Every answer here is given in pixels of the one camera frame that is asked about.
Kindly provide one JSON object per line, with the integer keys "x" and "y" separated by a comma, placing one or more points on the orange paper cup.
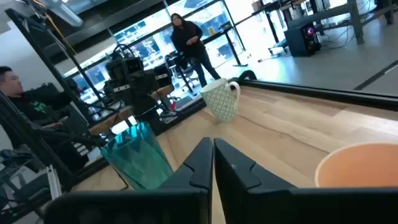
{"x": 357, "y": 168}

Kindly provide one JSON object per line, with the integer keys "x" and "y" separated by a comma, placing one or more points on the black computer tower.
{"x": 300, "y": 40}

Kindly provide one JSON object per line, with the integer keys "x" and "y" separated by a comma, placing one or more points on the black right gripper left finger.
{"x": 189, "y": 180}

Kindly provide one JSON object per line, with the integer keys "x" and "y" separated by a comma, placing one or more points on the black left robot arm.
{"x": 136, "y": 87}

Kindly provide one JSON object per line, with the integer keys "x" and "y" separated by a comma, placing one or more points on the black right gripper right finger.
{"x": 236, "y": 180}

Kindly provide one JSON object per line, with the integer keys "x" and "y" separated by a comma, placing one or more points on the white green patterned mug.
{"x": 220, "y": 99}

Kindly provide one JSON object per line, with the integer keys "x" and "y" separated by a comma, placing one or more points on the green round bowl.
{"x": 136, "y": 155}

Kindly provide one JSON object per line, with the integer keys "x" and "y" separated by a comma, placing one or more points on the person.
{"x": 186, "y": 37}
{"x": 31, "y": 105}

